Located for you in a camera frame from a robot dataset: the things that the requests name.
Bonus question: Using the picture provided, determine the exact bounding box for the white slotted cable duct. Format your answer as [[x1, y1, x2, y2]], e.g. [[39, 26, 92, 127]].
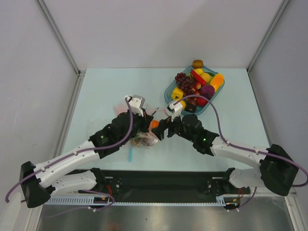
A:
[[45, 194, 240, 206]]

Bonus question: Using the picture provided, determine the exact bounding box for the orange mango piece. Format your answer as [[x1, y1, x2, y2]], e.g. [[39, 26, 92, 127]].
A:
[[210, 73, 224, 92]]

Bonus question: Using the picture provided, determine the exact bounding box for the brown kiwi fruit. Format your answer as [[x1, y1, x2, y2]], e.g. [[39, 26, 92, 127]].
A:
[[192, 60, 204, 69]]

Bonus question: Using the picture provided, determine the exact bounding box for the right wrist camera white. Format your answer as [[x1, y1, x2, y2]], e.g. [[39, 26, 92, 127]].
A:
[[166, 100, 183, 122]]

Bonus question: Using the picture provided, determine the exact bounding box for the orange fruit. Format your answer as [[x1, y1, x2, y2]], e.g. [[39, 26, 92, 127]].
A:
[[149, 120, 159, 130]]

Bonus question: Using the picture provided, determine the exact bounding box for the red chili pepper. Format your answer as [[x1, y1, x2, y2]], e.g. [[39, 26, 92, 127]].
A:
[[191, 70, 206, 86]]

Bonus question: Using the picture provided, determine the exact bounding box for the brown longan bunch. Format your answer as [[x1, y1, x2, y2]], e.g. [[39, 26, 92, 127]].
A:
[[130, 137, 150, 147]]

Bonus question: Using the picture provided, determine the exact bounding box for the left aluminium frame post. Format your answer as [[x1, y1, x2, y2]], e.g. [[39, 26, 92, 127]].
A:
[[35, 0, 80, 76]]

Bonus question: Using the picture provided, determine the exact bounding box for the clear zip bag pink zipper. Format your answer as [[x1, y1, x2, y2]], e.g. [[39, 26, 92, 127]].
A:
[[86, 101, 169, 164]]

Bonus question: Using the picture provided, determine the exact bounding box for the pink dotted zip bag stack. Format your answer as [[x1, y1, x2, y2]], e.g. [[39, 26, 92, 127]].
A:
[[114, 103, 127, 116]]

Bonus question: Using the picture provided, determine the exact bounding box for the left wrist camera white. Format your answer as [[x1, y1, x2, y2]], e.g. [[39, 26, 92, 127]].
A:
[[124, 95, 145, 117]]

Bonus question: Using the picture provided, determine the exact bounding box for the blue zipper bag strip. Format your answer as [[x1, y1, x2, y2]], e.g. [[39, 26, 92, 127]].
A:
[[128, 147, 133, 162]]

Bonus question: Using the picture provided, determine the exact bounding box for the purple cable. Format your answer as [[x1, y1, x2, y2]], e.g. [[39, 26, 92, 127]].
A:
[[174, 94, 308, 212], [4, 96, 135, 212]]

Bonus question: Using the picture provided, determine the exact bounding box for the aluminium frame post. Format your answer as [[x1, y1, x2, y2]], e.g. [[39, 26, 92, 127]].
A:
[[35, 0, 80, 76], [246, 0, 292, 74]]

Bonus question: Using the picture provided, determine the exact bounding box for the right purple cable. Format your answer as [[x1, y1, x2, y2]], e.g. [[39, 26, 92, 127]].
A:
[[174, 94, 308, 212]]

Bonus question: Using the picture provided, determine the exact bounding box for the dark red grape bunch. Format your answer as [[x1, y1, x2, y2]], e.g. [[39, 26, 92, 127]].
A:
[[175, 73, 195, 96]]

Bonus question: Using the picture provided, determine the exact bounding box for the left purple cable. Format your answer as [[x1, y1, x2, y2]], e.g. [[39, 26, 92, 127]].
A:
[[4, 96, 135, 212]]

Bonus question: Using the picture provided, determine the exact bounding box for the right aluminium frame post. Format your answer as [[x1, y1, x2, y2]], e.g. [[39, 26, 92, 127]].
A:
[[246, 0, 292, 74]]

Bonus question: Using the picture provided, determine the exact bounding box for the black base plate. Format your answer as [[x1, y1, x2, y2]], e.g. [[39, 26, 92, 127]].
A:
[[69, 168, 251, 204]]

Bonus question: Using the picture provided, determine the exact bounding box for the yellow lemon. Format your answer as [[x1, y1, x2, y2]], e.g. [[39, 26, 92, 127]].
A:
[[194, 68, 211, 83]]

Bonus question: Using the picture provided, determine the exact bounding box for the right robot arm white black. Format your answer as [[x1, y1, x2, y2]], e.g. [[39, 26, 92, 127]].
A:
[[152, 114, 299, 196]]

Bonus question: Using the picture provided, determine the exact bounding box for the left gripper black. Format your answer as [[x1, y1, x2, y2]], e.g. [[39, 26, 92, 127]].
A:
[[119, 108, 154, 145]]

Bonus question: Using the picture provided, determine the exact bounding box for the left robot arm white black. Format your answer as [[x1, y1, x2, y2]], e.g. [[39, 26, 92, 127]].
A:
[[20, 111, 154, 208]]

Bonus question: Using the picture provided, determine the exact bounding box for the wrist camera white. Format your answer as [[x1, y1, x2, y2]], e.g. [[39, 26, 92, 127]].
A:
[[124, 95, 145, 117], [166, 100, 183, 122]]

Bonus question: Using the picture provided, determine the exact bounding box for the red apple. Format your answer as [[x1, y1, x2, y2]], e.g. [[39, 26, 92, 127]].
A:
[[196, 97, 207, 107]]

